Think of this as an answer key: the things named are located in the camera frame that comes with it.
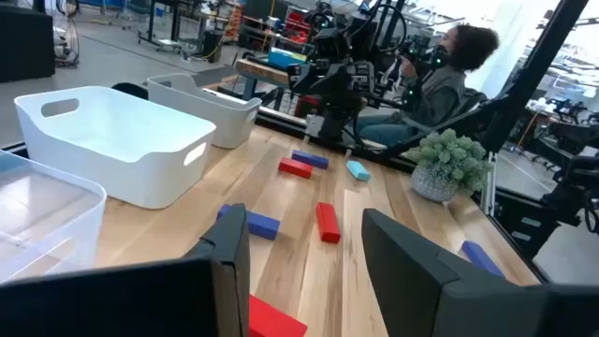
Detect potted green artificial plant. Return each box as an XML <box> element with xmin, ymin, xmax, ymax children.
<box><xmin>404</xmin><ymin>127</ymin><xmax>493</xmax><ymax>203</ymax></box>

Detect clear plastic bin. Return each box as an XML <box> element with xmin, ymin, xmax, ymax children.
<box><xmin>0</xmin><ymin>149</ymin><xmax>109</xmax><ymax>286</ymax></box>

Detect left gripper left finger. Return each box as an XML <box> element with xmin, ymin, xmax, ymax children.
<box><xmin>0</xmin><ymin>202</ymin><xmax>252</xmax><ymax>337</ymax></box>

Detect red stool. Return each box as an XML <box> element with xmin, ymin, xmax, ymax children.
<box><xmin>293</xmin><ymin>95</ymin><xmax>325</xmax><ymax>119</ymax></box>

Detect teal block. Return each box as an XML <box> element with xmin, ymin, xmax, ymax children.
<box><xmin>345</xmin><ymin>159</ymin><xmax>373</xmax><ymax>183</ymax></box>

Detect blue box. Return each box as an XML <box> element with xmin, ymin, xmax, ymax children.
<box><xmin>267</xmin><ymin>46</ymin><xmax>308</xmax><ymax>70</ymax></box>

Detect purple block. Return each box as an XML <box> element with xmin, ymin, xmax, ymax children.
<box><xmin>216</xmin><ymin>203</ymin><xmax>282</xmax><ymax>242</ymax></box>
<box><xmin>460</xmin><ymin>240</ymin><xmax>506</xmax><ymax>280</ymax></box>
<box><xmin>290</xmin><ymin>149</ymin><xmax>330</xmax><ymax>170</ymax></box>

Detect black cabinet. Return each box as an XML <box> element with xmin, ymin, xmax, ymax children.
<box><xmin>0</xmin><ymin>4</ymin><xmax>56</xmax><ymax>84</ymax></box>

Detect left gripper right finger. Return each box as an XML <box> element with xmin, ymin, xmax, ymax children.
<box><xmin>361</xmin><ymin>208</ymin><xmax>599</xmax><ymax>337</ymax></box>

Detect black trash bin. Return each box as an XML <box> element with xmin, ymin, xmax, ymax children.
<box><xmin>200</xmin><ymin>28</ymin><xmax>226</xmax><ymax>65</ymax></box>

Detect black rolling table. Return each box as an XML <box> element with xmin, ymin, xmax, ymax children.
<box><xmin>137</xmin><ymin>0</ymin><xmax>210</xmax><ymax>53</ymax></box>

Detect black right camera cable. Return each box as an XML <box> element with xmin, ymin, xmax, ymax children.
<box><xmin>372</xmin><ymin>3</ymin><xmax>409</xmax><ymax>55</ymax></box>

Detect silver aluminium post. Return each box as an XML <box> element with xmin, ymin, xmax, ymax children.
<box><xmin>480</xmin><ymin>152</ymin><xmax>498</xmax><ymax>217</ymax></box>

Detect wooden workbench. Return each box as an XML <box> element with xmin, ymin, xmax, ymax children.
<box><xmin>235</xmin><ymin>58</ymin><xmax>292</xmax><ymax>102</ymax></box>

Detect white plastic bin with handles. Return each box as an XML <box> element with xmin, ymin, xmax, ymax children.
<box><xmin>146</xmin><ymin>72</ymin><xmax>263</xmax><ymax>151</ymax></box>
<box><xmin>13</xmin><ymin>85</ymin><xmax>218</xmax><ymax>211</ymax></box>

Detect red parts shelf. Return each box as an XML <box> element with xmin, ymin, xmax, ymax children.
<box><xmin>282</xmin><ymin>7</ymin><xmax>313</xmax><ymax>46</ymax></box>

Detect red block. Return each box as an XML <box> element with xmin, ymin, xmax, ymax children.
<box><xmin>315</xmin><ymin>201</ymin><xmax>343</xmax><ymax>244</ymax></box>
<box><xmin>277</xmin><ymin>156</ymin><xmax>314</xmax><ymax>181</ymax></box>
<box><xmin>248</xmin><ymin>293</ymin><xmax>309</xmax><ymax>337</ymax></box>

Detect person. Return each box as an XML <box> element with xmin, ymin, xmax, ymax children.
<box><xmin>354</xmin><ymin>22</ymin><xmax>501</xmax><ymax>147</ymax></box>

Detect coiled cables on stand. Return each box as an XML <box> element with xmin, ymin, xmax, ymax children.
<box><xmin>50</xmin><ymin>0</ymin><xmax>83</xmax><ymax>67</ymax></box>

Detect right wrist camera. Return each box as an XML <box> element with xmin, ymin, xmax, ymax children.
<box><xmin>312</xmin><ymin>26</ymin><xmax>352</xmax><ymax>60</ymax></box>

